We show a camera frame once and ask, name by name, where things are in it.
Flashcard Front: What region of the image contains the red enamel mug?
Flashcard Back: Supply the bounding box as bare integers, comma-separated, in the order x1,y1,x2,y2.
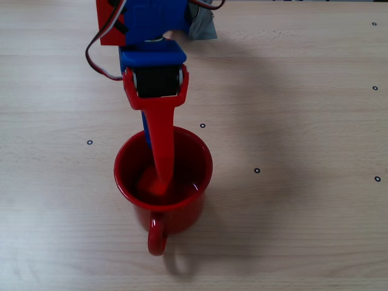
113,126,213,257

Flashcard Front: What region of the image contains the gripper servo cable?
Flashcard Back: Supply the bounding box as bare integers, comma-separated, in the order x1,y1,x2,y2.
85,0,129,81

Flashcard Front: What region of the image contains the arm servo cable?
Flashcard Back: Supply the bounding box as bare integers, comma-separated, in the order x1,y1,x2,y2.
190,0,227,10

